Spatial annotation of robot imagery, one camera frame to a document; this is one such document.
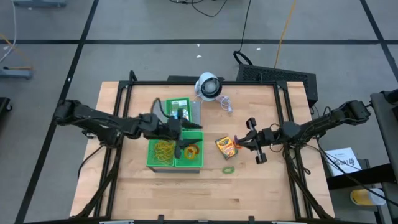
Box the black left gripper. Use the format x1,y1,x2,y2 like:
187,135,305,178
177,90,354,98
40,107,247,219
154,111,205,159

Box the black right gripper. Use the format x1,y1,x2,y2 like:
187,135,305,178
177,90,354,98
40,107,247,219
238,117,276,165

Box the yellow coil keychain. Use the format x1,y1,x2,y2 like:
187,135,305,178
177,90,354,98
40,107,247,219
183,143,200,161

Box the yellow rubber bands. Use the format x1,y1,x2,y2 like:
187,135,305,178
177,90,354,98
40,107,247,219
154,139,177,162

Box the green plastic slotted basket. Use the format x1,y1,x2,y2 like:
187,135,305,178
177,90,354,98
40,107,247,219
165,97,193,132
145,131,177,169
174,130,205,169

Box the black perforated computer case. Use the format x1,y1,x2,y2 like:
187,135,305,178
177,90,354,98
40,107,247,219
236,63,318,108

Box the white paper sheet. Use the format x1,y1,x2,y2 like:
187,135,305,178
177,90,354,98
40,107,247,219
325,147,363,177

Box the yellow and white cup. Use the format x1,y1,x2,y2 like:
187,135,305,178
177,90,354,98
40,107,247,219
349,188,387,207

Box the black rolling cart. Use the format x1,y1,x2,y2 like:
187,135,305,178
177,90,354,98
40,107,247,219
325,89,398,224

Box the grey floor stand foot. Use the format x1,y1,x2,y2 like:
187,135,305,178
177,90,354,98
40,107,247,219
0,67,34,80
12,0,68,8

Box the black floor object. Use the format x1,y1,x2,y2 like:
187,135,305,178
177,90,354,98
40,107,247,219
0,96,13,122

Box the white lamp cable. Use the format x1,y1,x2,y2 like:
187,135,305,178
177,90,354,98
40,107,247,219
214,95,234,114

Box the black aluminium rig frame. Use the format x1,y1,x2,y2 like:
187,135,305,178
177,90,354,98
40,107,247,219
70,70,336,224

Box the black arm base cable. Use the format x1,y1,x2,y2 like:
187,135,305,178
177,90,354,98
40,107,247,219
76,144,105,180

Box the yellow cable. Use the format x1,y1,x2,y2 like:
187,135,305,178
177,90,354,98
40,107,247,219
273,0,298,68

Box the black floor cable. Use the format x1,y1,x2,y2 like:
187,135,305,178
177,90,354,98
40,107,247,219
233,0,252,66

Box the black cable loop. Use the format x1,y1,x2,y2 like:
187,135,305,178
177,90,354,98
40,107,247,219
169,0,228,18

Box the orange floor cable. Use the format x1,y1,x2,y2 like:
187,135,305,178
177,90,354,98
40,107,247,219
0,32,34,70

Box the white floor cable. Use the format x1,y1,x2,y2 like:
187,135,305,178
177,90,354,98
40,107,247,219
0,0,18,63

